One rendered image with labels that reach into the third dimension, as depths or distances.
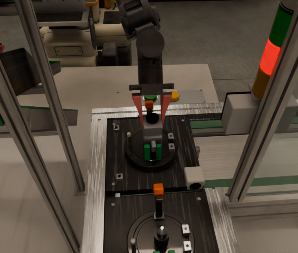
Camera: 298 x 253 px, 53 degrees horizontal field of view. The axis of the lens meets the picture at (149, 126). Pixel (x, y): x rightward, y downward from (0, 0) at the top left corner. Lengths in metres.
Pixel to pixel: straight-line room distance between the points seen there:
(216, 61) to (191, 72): 1.62
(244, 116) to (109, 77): 0.75
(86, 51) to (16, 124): 1.03
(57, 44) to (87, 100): 0.38
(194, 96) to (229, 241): 0.47
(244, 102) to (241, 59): 2.40
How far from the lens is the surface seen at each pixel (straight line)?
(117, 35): 1.67
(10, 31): 3.54
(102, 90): 1.16
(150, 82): 0.69
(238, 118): 0.56
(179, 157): 0.79
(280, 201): 0.81
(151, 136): 0.72
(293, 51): 0.46
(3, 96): 0.40
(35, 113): 0.62
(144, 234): 0.66
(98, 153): 0.83
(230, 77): 2.70
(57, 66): 0.70
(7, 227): 0.89
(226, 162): 0.87
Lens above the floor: 1.60
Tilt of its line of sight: 47 degrees down
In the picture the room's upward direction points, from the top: straight up
